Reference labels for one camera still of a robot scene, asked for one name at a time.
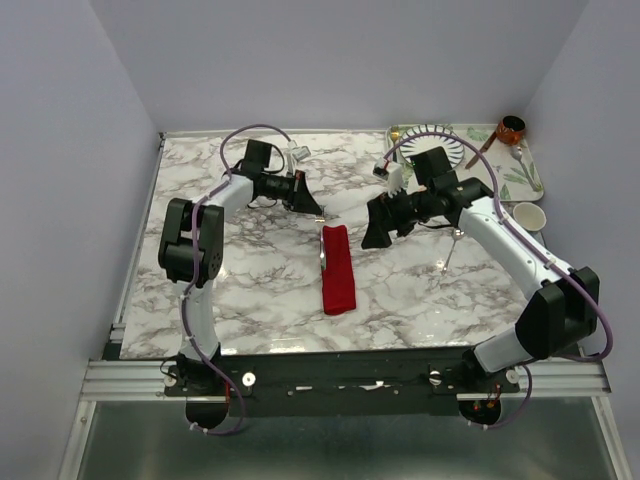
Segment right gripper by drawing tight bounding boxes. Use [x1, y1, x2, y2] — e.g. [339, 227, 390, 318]
[361, 183, 434, 249]

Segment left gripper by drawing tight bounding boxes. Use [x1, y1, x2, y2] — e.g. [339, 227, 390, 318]
[262, 169, 323, 215]

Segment silver fork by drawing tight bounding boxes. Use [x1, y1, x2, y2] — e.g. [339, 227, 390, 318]
[315, 213, 327, 272]

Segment red cloth napkin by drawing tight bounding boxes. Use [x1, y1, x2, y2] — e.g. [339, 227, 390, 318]
[322, 225, 356, 316]

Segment silver spoon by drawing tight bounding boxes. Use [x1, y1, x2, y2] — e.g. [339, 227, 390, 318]
[510, 144, 532, 183]
[441, 228, 465, 275]

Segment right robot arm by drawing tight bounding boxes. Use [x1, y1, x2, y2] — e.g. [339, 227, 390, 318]
[361, 147, 600, 392]

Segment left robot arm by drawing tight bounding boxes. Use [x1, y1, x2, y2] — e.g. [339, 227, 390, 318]
[158, 140, 323, 395]

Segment striped white plate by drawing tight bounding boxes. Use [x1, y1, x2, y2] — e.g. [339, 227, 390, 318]
[399, 124, 465, 167]

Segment floral serving tray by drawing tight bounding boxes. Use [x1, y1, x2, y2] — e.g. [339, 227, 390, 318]
[385, 124, 544, 203]

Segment grey white mug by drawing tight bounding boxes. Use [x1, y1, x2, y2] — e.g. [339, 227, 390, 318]
[513, 202, 547, 232]

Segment silver spoon on tray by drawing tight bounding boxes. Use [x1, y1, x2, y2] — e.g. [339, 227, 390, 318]
[510, 144, 532, 183]

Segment orange black cup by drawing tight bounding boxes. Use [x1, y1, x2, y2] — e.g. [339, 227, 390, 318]
[495, 115, 526, 146]

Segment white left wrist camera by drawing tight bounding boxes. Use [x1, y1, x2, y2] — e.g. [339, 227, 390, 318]
[285, 146, 311, 175]

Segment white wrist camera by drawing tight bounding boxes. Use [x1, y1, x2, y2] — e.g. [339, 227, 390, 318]
[373, 159, 404, 198]
[285, 146, 311, 175]

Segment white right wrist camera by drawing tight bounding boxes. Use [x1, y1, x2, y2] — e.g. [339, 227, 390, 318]
[373, 159, 404, 198]

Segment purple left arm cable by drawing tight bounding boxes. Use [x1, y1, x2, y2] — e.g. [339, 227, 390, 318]
[179, 122, 296, 437]

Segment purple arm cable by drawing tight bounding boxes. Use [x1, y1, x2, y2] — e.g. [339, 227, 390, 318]
[179, 122, 296, 437]
[382, 131, 615, 431]

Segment gold fork green handle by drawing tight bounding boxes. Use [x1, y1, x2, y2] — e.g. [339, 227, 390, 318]
[389, 125, 400, 147]

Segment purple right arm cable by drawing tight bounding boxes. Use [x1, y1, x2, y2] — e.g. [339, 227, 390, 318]
[382, 131, 615, 431]

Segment brown handled knife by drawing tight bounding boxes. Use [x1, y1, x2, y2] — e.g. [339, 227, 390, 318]
[465, 132, 496, 170]

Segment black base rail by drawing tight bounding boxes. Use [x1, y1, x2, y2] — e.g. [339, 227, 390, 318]
[165, 347, 521, 418]

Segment aluminium frame rail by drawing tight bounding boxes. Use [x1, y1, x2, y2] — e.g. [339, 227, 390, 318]
[80, 349, 610, 402]

